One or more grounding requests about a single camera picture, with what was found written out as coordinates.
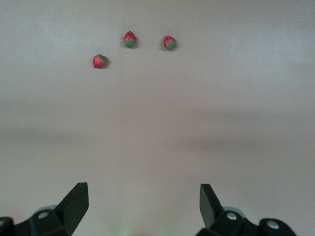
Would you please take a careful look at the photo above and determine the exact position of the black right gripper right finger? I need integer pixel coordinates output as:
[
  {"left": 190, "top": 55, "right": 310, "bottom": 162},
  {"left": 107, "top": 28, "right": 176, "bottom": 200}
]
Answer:
[{"left": 196, "top": 183, "right": 297, "bottom": 236}]

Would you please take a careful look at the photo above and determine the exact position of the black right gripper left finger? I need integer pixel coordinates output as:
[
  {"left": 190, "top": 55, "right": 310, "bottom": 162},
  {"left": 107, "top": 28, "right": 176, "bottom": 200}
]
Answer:
[{"left": 0, "top": 182, "right": 89, "bottom": 236}]

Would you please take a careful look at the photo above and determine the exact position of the red toy strawberry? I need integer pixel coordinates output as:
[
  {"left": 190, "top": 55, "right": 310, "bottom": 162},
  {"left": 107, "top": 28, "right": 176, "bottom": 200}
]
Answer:
[
  {"left": 92, "top": 54, "right": 108, "bottom": 69},
  {"left": 123, "top": 31, "right": 137, "bottom": 49},
  {"left": 163, "top": 35, "right": 178, "bottom": 52}
]

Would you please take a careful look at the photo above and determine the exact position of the brown table cloth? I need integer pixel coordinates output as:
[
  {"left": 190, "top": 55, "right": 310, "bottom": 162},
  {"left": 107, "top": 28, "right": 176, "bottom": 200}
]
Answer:
[{"left": 0, "top": 0, "right": 315, "bottom": 236}]

